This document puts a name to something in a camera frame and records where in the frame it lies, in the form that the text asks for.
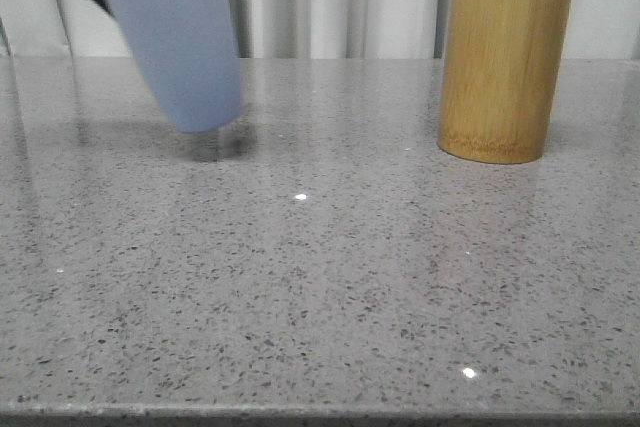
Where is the blue plastic cup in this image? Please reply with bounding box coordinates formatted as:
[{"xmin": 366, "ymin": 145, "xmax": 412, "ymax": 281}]
[{"xmin": 106, "ymin": 0, "xmax": 243, "ymax": 133}]

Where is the white pleated curtain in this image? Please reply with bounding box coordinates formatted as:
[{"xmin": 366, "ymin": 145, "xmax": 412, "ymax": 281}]
[{"xmin": 1, "ymin": 0, "xmax": 639, "ymax": 59}]

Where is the bamboo cylinder holder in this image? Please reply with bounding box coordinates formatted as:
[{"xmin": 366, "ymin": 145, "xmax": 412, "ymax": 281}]
[{"xmin": 438, "ymin": 0, "xmax": 571, "ymax": 164}]

